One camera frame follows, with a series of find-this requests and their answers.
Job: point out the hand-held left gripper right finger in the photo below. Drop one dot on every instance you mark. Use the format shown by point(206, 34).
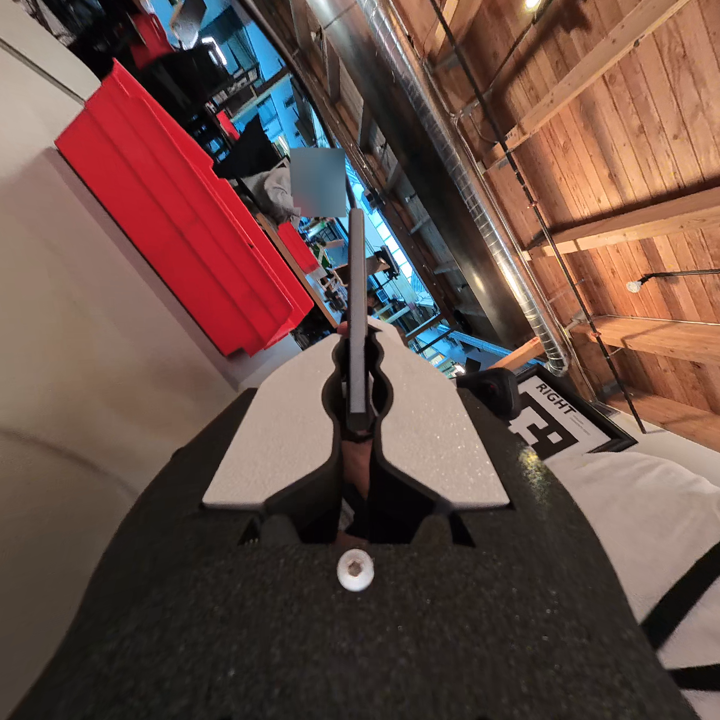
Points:
point(439, 444)

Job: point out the black ceiling pipe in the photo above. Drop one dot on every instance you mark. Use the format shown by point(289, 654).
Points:
point(534, 208)

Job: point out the person's right hand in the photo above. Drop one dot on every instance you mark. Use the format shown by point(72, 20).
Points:
point(355, 464)

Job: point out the grey USB hub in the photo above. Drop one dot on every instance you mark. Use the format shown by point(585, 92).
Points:
point(357, 315)

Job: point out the grey desk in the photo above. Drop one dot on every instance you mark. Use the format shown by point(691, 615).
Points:
point(84, 337)

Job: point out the small red bin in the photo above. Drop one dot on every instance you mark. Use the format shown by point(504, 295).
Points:
point(298, 247)

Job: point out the red storage bin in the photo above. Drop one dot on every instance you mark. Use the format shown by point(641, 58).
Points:
point(169, 214)

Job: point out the ceiling light bulb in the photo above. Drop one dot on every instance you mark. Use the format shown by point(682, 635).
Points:
point(634, 286)

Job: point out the wooden table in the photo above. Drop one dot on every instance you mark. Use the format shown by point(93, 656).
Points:
point(292, 264)

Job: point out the large metal duct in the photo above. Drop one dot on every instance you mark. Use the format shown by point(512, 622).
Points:
point(427, 197)

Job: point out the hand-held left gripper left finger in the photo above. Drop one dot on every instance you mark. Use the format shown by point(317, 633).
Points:
point(275, 444)

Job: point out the spiral metal duct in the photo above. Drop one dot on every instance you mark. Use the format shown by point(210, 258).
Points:
point(484, 225)

